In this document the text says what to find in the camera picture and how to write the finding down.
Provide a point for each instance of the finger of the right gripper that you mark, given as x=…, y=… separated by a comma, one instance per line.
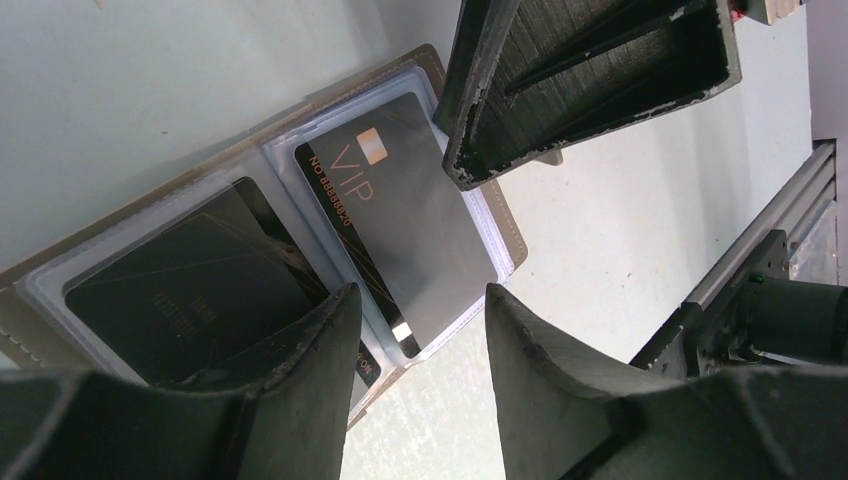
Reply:
x=573, y=70
x=481, y=32

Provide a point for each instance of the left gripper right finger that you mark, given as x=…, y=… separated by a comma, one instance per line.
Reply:
x=568, y=411

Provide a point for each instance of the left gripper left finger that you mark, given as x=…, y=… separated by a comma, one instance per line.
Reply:
x=278, y=410

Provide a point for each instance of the black VIP card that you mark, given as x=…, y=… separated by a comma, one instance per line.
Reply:
x=403, y=223

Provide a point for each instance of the beige leather card holder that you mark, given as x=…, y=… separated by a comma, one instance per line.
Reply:
x=38, y=330

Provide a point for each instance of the black card in holder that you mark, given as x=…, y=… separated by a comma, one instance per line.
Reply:
x=219, y=281

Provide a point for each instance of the aluminium frame rail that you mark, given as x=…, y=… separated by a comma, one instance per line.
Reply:
x=748, y=309

